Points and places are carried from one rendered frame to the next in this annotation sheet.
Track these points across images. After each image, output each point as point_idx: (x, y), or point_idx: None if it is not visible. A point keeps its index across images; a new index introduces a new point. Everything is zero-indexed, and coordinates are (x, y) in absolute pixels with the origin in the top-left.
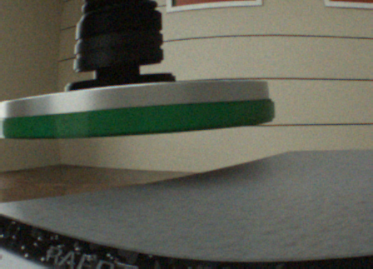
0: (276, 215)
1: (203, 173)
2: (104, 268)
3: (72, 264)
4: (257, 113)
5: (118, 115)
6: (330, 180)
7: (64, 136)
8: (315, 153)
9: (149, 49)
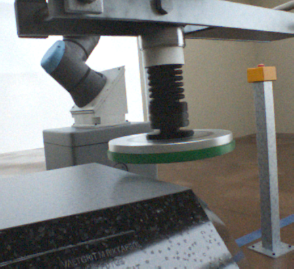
0: (43, 178)
1: (139, 176)
2: None
3: None
4: (115, 158)
5: None
6: (64, 185)
7: None
8: (154, 191)
9: (151, 124)
